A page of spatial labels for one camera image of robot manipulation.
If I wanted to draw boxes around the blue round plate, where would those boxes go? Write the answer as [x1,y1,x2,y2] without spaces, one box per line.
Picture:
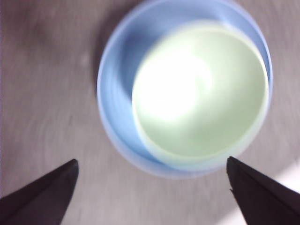
[96,0,274,180]

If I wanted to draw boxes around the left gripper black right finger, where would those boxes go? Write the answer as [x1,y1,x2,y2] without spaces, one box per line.
[226,156,300,225]

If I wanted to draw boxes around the green ribbed bowl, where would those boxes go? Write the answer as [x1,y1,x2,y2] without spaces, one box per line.
[131,20,270,162]

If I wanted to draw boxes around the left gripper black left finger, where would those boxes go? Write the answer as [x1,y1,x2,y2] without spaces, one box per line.
[0,158,79,225]

